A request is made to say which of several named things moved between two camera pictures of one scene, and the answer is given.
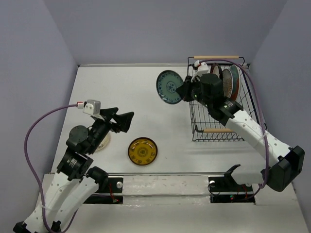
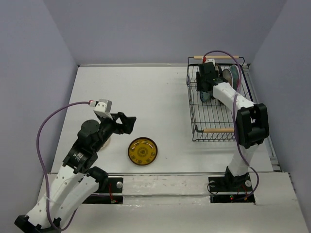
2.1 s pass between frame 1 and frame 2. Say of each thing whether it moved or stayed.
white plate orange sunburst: stayed
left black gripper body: stayed
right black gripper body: moved
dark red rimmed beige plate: stayed
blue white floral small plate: moved
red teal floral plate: stayed
